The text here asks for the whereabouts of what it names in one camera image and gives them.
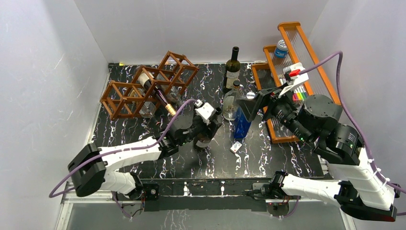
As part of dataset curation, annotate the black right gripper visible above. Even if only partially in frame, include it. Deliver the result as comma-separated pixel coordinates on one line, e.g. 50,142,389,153
234,82,311,143

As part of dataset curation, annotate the clear glass corked bottle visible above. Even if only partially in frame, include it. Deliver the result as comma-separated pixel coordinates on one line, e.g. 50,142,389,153
222,80,241,121

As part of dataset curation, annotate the blue labelled plastic bottle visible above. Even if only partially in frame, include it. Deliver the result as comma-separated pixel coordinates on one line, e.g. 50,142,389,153
234,105,251,139

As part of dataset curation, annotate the dark green wine bottle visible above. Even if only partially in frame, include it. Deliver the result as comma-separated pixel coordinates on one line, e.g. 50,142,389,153
223,46,240,93

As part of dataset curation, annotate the gold-capped red wine bottle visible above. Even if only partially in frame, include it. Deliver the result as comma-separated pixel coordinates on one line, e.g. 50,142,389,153
138,72,176,116

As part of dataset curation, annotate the silver-capped dark wine bottle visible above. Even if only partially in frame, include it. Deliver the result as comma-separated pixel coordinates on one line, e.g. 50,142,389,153
193,107,222,150

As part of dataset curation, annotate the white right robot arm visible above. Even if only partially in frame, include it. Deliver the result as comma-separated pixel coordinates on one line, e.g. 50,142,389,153
237,88,400,222

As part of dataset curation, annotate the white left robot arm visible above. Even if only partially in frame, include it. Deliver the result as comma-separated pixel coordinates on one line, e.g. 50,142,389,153
68,107,222,199

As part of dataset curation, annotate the clear uncapped glass bottle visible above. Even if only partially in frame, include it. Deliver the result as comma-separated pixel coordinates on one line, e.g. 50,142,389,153
167,86,183,106

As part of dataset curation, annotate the brown wooden wine rack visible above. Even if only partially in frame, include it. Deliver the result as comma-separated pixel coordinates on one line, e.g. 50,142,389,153
100,51,199,120

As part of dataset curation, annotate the small white box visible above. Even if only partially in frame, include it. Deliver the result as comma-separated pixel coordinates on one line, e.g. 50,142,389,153
230,141,242,154

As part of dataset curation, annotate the row of coloured markers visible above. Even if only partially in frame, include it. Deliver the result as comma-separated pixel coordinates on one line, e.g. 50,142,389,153
279,77,308,104

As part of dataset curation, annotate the orange wooden display shelf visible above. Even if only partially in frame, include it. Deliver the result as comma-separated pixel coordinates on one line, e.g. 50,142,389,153
251,21,344,144

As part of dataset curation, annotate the blue lidded small jar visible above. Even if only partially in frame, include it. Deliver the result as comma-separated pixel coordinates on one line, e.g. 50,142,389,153
274,39,288,58

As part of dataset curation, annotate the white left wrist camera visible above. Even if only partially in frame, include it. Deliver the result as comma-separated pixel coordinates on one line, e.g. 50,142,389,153
194,100,215,125

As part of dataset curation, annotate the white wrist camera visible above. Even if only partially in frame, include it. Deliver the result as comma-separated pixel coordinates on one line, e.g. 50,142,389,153
278,62,309,98
194,100,215,125

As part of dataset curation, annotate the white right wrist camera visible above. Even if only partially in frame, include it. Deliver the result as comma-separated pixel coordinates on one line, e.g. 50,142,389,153
278,62,309,98

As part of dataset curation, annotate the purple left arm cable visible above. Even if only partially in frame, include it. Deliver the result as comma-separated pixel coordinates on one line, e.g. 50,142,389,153
48,98,201,219

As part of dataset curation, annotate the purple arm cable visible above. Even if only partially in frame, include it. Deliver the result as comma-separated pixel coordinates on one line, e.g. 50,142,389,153
48,98,201,219
279,50,406,219

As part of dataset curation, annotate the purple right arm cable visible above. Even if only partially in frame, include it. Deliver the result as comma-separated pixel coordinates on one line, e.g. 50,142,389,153
279,50,406,219

